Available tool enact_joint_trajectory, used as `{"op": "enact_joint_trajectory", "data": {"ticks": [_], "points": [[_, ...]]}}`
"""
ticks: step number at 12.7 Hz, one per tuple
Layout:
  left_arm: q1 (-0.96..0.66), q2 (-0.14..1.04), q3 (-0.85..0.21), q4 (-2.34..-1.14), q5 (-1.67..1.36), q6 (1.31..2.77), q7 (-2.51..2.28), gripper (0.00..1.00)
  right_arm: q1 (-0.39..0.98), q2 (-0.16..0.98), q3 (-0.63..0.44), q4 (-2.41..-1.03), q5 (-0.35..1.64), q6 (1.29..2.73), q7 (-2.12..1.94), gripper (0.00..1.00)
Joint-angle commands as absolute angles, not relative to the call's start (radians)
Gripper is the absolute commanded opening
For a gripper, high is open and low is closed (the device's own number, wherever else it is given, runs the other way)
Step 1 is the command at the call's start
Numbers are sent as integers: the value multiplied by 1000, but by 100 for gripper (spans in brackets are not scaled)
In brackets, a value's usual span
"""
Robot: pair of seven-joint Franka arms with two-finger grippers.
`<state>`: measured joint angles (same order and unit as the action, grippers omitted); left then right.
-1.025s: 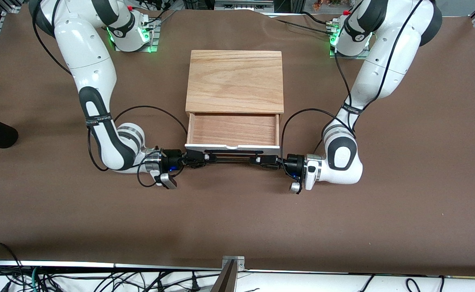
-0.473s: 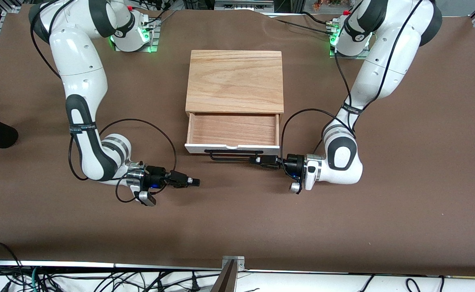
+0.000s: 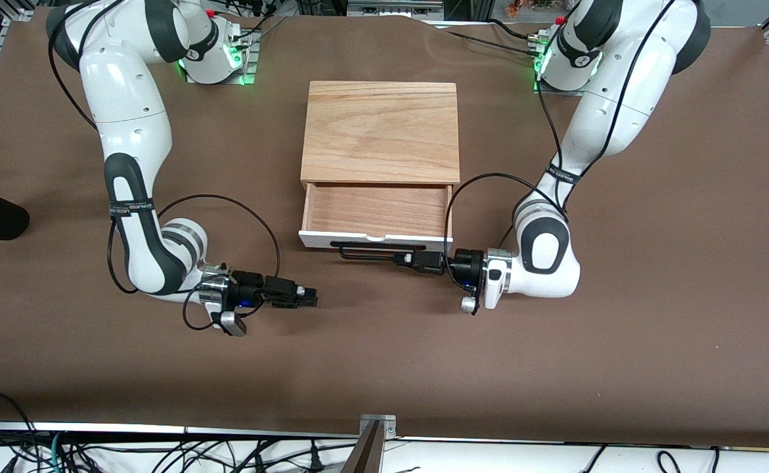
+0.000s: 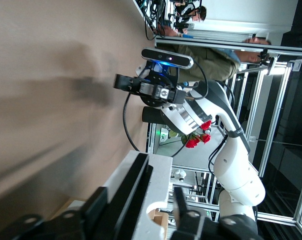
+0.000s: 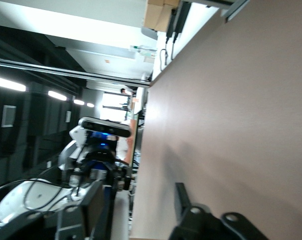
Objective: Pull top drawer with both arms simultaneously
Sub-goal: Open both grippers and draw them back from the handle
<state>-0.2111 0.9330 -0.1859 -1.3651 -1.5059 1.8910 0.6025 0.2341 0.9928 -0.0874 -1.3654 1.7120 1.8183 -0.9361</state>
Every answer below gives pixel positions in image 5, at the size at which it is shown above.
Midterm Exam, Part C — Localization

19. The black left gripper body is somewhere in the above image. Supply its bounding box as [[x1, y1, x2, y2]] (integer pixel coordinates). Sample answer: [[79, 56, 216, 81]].
[[84, 139, 118, 173]]

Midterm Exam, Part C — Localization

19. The orange board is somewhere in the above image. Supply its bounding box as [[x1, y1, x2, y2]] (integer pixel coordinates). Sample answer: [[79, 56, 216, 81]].
[[127, 118, 139, 167]]

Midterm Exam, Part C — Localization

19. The green white sign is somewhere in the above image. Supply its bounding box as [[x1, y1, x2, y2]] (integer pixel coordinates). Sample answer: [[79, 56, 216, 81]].
[[130, 44, 158, 57]]

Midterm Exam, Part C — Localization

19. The bright ceiling light panel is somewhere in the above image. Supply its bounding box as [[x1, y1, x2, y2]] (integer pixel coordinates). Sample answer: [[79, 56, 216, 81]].
[[73, 98, 95, 108], [48, 90, 68, 101], [0, 74, 27, 92]]

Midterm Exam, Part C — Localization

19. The black power adapter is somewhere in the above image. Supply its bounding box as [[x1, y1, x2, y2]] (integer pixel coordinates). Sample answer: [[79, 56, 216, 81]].
[[173, 1, 192, 42], [165, 8, 178, 45]]

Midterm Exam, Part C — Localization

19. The aluminium table edge rail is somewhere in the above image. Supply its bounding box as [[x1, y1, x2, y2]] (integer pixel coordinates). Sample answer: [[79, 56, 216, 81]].
[[220, 0, 251, 23]]

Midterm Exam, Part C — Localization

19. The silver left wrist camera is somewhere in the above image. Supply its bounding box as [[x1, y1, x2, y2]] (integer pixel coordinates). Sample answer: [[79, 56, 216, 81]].
[[78, 116, 131, 139]]

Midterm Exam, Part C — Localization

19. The aluminium overhead beam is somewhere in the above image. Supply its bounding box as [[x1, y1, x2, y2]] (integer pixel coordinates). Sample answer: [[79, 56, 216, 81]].
[[0, 56, 151, 88]]

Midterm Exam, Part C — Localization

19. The black looped adapter cable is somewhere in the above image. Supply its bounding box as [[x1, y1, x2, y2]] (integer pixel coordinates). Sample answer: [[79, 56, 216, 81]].
[[159, 48, 169, 72]]

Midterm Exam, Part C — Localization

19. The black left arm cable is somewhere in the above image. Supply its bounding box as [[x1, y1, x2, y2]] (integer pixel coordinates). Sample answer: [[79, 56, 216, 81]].
[[0, 164, 81, 212]]

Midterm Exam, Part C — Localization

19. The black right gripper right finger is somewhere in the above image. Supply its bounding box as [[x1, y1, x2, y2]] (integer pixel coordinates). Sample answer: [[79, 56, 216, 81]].
[[168, 182, 270, 240]]

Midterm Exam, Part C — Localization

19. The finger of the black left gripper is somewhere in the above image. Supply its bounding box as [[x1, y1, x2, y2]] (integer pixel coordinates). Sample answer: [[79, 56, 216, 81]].
[[120, 166, 133, 192], [105, 162, 121, 192]]

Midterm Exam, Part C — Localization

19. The brown cardboard box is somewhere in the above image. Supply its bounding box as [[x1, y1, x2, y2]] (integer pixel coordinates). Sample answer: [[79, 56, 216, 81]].
[[143, 0, 182, 33]]

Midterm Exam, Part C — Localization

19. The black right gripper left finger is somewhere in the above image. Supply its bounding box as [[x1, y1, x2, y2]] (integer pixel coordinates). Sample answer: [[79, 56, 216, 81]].
[[0, 180, 105, 240]]

